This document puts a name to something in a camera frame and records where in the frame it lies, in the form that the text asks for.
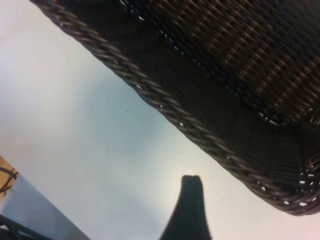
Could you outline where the dark brown woven basket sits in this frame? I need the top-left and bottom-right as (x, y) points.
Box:
(28, 0), (320, 217)

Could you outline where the black tangled cable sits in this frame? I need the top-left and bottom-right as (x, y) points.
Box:
(0, 167), (20, 194)

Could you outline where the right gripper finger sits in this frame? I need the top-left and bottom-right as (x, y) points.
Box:
(159, 174), (214, 240)

